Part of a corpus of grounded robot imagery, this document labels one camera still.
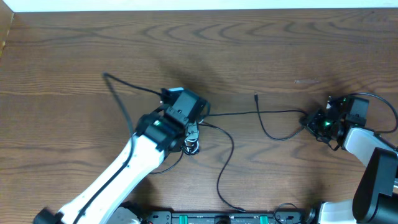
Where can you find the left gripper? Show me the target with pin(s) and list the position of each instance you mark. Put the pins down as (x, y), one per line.
(194, 131)

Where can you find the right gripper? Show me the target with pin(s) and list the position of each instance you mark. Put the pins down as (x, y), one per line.
(313, 122)

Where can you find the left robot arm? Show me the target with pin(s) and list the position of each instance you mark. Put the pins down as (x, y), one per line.
(157, 134)

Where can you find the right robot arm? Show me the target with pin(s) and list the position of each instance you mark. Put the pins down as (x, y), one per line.
(344, 121)

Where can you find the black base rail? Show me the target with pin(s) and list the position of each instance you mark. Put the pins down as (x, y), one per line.
(284, 216)

